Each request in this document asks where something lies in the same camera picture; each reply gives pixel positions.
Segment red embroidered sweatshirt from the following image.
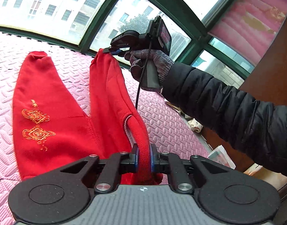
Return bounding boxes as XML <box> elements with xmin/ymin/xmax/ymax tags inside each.
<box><xmin>13</xmin><ymin>51</ymin><xmax>163</xmax><ymax>185</ymax></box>

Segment black jacket right forearm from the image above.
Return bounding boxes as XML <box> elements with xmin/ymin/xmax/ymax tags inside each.
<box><xmin>162</xmin><ymin>63</ymin><xmax>287</xmax><ymax>176</ymax></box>

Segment pink patterned curtain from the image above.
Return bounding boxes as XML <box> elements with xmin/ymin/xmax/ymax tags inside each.
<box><xmin>210</xmin><ymin>0</ymin><xmax>287</xmax><ymax>66</ymax></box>

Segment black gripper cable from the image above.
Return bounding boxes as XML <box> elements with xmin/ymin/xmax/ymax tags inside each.
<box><xmin>135</xmin><ymin>40</ymin><xmax>154</xmax><ymax>110</ymax></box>

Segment pink foam floor mat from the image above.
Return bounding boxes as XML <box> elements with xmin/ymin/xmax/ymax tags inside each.
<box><xmin>0</xmin><ymin>32</ymin><xmax>209</xmax><ymax>224</ymax></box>

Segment grey knit gloved right hand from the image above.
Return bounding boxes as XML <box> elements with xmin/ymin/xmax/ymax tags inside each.
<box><xmin>124</xmin><ymin>49</ymin><xmax>174</xmax><ymax>86</ymax></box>

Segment papers on floor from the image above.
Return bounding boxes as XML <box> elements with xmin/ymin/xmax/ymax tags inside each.
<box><xmin>208</xmin><ymin>145</ymin><xmax>236</xmax><ymax>170</ymax></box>

